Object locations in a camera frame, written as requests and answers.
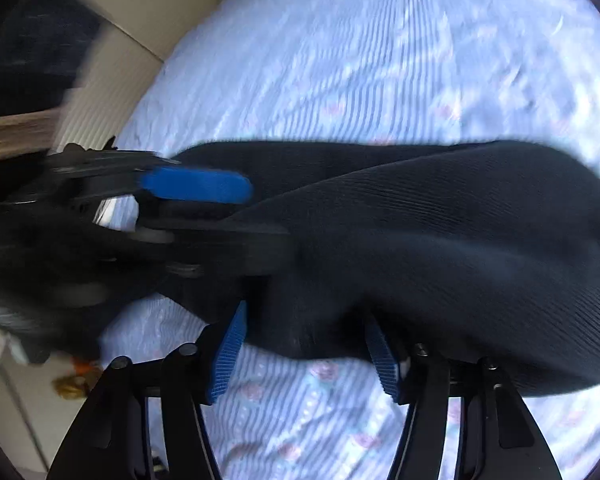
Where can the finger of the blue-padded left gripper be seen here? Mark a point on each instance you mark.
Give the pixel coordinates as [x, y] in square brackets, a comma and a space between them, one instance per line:
[192, 249]
[197, 185]

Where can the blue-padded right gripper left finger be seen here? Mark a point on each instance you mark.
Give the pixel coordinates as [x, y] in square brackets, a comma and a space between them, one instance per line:
[197, 371]

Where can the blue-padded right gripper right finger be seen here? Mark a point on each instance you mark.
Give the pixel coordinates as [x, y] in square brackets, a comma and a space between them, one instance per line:
[405, 371]

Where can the dark navy corduroy pants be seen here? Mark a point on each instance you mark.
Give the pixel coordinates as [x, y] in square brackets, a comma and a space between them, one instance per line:
[474, 251]

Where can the blue striped floral bedsheet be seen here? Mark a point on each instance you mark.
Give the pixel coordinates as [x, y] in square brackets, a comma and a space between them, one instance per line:
[372, 72]

